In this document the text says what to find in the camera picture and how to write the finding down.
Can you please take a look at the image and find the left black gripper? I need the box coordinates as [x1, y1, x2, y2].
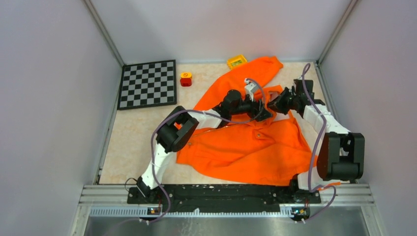
[229, 91, 272, 121]

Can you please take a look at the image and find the orange jacket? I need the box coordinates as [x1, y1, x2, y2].
[177, 57, 323, 189]

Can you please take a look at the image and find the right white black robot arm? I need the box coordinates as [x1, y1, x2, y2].
[268, 79, 365, 203]

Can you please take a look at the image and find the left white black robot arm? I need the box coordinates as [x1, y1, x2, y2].
[136, 89, 272, 203]

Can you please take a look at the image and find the yellow toy crate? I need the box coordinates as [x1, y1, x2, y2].
[226, 54, 247, 70]

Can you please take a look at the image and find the red and yellow block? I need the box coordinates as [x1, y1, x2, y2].
[180, 72, 192, 87]

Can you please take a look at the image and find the black and white chessboard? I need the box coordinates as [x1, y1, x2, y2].
[117, 59, 177, 110]

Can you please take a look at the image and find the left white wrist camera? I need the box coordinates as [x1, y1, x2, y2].
[244, 78, 261, 101]

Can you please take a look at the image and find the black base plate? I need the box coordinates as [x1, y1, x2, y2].
[127, 184, 321, 213]

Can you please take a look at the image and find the aluminium frame rail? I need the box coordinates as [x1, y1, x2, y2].
[71, 183, 385, 236]

